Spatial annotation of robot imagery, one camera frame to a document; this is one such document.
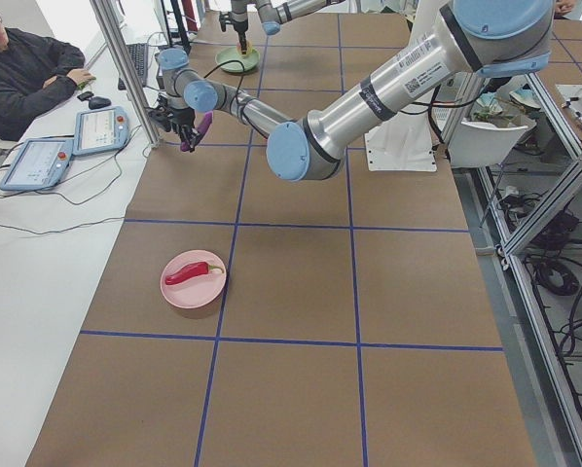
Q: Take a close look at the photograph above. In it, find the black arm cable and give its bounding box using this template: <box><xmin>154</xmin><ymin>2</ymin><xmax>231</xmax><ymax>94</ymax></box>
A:
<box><xmin>200</xmin><ymin>59</ymin><xmax>273</xmax><ymax>137</ymax></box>

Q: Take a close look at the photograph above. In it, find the far blue teach pendant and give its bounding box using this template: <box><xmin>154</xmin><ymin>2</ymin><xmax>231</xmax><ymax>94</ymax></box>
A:
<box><xmin>73</xmin><ymin>106</ymin><xmax>129</xmax><ymax>156</ymax></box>

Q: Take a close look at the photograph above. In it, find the pink green toy peach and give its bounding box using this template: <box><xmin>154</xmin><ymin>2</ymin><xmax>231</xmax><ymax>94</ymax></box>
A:
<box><xmin>236</xmin><ymin>42</ymin><xmax>253</xmax><ymax>56</ymax></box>

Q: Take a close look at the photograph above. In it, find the blue teach pendant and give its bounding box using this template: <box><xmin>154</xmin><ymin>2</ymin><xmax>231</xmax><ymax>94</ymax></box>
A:
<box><xmin>0</xmin><ymin>138</ymin><xmax>74</xmax><ymax>192</ymax></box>
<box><xmin>73</xmin><ymin>106</ymin><xmax>129</xmax><ymax>156</ymax></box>

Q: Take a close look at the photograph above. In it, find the aluminium frame column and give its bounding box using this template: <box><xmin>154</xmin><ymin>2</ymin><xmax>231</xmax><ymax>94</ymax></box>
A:
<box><xmin>90</xmin><ymin>0</ymin><xmax>161</xmax><ymax>148</ymax></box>

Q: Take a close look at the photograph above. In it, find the red toy chili pepper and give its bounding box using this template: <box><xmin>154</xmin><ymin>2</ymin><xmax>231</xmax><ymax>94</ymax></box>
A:
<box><xmin>164</xmin><ymin>261</ymin><xmax>224</xmax><ymax>286</ymax></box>

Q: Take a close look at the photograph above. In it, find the near blue teach pendant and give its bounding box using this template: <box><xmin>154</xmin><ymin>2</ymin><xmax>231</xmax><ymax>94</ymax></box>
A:
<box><xmin>0</xmin><ymin>138</ymin><xmax>74</xmax><ymax>192</ymax></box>

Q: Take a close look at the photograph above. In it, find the black computer mouse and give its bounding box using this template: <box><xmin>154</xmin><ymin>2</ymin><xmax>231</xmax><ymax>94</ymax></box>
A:
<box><xmin>88</xmin><ymin>96</ymin><xmax>112</xmax><ymax>110</ymax></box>

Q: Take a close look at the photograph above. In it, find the aluminium frame rail right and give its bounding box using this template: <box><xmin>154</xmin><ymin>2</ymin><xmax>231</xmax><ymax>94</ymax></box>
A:
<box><xmin>479</xmin><ymin>64</ymin><xmax>582</xmax><ymax>466</ymax></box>

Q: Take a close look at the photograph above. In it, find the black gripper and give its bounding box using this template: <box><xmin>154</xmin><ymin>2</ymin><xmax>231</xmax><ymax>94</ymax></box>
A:
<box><xmin>155</xmin><ymin>94</ymin><xmax>197</xmax><ymax>152</ymax></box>
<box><xmin>230</xmin><ymin>11</ymin><xmax>248</xmax><ymax>54</ymax></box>

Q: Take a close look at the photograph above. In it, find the light green plate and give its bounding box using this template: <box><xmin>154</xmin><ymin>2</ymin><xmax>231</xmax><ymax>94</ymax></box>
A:
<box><xmin>215</xmin><ymin>47</ymin><xmax>261</xmax><ymax>74</ymax></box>

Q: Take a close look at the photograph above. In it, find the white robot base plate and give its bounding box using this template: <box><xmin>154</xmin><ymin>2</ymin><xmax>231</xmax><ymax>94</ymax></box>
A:
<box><xmin>364</xmin><ymin>114</ymin><xmax>437</xmax><ymax>172</ymax></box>

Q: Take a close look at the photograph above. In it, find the pink plate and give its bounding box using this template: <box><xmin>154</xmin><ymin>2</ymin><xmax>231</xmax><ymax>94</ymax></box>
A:
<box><xmin>160</xmin><ymin>250</ymin><xmax>227</xmax><ymax>309</ymax></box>

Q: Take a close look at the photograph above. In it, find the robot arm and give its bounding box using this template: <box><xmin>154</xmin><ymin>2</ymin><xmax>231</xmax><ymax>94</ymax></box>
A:
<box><xmin>158</xmin><ymin>1</ymin><xmax>554</xmax><ymax>181</ymax></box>
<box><xmin>218</xmin><ymin>0</ymin><xmax>339</xmax><ymax>55</ymax></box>

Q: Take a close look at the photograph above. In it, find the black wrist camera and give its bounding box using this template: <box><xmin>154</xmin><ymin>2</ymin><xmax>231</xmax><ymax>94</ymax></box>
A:
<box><xmin>147</xmin><ymin>108</ymin><xmax>171</xmax><ymax>132</ymax></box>
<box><xmin>218</xmin><ymin>13</ymin><xmax>233</xmax><ymax>32</ymax></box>

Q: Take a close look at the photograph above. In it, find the black keyboard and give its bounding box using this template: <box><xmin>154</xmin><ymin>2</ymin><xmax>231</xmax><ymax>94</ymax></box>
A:
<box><xmin>127</xmin><ymin>43</ymin><xmax>149</xmax><ymax>88</ymax></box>

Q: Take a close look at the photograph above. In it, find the purple toy eggplant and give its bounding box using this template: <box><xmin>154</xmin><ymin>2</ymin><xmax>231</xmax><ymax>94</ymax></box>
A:
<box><xmin>192</xmin><ymin>112</ymin><xmax>213</xmax><ymax>149</ymax></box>

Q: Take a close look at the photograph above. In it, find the white plastic chair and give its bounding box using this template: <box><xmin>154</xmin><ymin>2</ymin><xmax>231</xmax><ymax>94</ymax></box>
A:
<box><xmin>448</xmin><ymin>121</ymin><xmax>534</xmax><ymax>168</ymax></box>

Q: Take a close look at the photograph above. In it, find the seated person in black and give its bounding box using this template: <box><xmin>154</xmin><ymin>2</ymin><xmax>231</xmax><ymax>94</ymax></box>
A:
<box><xmin>0</xmin><ymin>17</ymin><xmax>95</xmax><ymax>141</ymax></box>

